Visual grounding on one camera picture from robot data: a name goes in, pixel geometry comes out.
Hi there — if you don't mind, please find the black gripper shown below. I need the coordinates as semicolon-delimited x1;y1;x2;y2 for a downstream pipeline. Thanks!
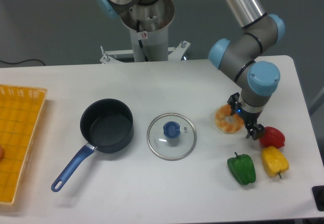
237;106;265;140

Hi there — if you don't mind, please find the glazed orange white donut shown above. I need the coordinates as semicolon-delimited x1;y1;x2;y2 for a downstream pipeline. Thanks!
214;104;244;134

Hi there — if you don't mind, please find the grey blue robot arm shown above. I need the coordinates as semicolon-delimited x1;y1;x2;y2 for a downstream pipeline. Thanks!
96;0;286;139

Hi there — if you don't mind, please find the red bell pepper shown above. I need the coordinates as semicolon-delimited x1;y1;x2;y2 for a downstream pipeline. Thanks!
259;126;286;148

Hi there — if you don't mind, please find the yellow bell pepper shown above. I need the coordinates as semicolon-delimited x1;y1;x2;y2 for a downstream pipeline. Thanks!
261;146;289;179

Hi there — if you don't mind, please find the green bell pepper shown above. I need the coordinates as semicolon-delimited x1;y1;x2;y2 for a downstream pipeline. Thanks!
227;152;256;185

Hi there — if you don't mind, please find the glass lid blue knob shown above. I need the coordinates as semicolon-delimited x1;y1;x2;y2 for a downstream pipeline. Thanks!
146;113;197;161

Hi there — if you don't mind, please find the black device table corner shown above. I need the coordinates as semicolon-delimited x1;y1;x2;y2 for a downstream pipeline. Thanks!
312;185;324;211

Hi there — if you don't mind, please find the yellow plastic basket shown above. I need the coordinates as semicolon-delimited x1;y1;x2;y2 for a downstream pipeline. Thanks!
1;84;48;205

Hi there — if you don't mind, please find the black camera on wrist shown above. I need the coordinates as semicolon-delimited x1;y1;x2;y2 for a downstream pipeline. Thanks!
227;92;241;116

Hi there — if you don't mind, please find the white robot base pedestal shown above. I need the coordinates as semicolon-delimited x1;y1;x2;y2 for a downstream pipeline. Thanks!
99;0;189;64

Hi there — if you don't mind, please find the dark saucepan blue handle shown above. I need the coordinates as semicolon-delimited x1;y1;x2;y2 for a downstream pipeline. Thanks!
51;98;134;192

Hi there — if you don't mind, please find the black cable on floor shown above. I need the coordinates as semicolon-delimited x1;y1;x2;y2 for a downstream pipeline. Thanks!
0;59;47;66

